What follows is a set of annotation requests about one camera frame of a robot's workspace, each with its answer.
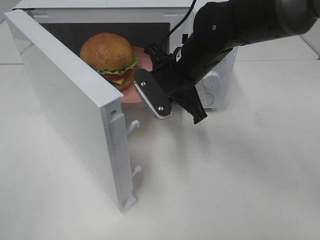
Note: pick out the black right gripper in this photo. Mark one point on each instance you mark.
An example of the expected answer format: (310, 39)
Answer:
(164, 82)

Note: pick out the round white door button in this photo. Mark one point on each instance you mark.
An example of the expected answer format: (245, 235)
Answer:
(207, 99)

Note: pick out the burger with lettuce and tomato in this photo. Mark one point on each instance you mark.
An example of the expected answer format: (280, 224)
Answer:
(112, 57)

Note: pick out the white microwave door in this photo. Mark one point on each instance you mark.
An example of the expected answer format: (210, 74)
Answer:
(81, 105)

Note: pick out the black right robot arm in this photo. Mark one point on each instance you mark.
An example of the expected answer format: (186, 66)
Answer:
(218, 27)

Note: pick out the lower white timer knob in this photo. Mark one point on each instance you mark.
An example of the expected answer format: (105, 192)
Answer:
(210, 84)

